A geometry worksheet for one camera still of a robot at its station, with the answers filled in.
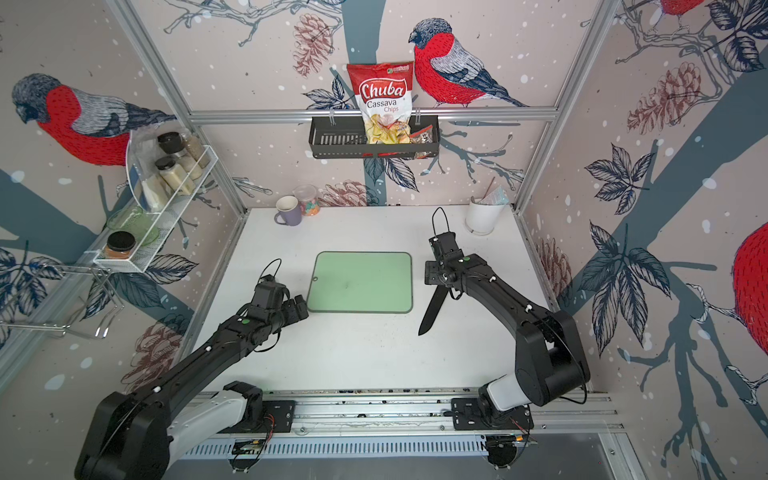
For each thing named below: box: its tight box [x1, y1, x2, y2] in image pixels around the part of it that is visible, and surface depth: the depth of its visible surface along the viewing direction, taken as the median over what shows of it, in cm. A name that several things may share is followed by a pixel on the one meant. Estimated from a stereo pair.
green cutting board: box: [306, 251, 413, 314], surface depth 102 cm
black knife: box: [418, 284, 449, 336], surface depth 94 cm
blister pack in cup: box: [481, 185, 509, 205], surface depth 103 cm
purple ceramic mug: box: [274, 195, 302, 227], surface depth 114 cm
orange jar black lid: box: [104, 231, 136, 259], surface depth 61 cm
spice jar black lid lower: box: [155, 155, 177, 170], surface depth 77 cm
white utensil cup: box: [465, 196, 505, 235], surface depth 109 cm
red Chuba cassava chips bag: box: [346, 61, 414, 145], surface depth 83 cm
